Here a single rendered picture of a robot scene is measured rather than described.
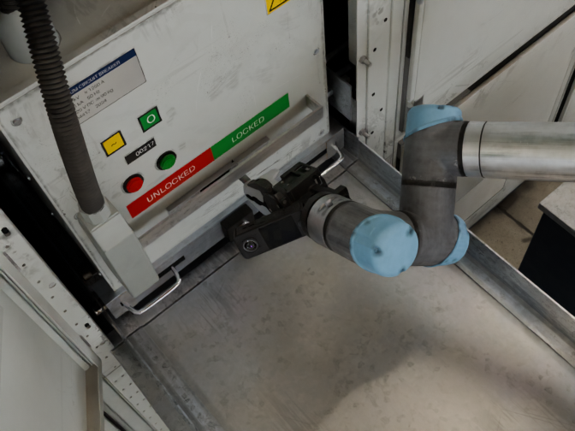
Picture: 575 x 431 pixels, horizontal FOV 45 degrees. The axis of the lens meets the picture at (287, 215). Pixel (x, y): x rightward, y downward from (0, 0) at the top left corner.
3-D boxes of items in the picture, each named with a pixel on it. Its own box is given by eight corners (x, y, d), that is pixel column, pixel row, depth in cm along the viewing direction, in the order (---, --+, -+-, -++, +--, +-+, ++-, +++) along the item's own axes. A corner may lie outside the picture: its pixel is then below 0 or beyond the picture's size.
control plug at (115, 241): (162, 280, 102) (128, 219, 87) (134, 300, 101) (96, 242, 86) (133, 246, 105) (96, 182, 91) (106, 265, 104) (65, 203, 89)
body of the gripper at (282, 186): (314, 197, 111) (360, 217, 101) (274, 228, 108) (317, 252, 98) (295, 158, 107) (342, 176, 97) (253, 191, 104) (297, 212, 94)
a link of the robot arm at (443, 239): (477, 189, 95) (420, 185, 89) (471, 270, 95) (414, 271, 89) (435, 187, 101) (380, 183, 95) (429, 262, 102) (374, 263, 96)
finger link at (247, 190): (267, 171, 115) (297, 184, 108) (240, 191, 114) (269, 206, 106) (259, 156, 114) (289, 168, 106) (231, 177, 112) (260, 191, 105)
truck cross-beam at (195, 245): (344, 146, 135) (343, 127, 130) (115, 319, 120) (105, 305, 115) (327, 132, 137) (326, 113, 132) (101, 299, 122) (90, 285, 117)
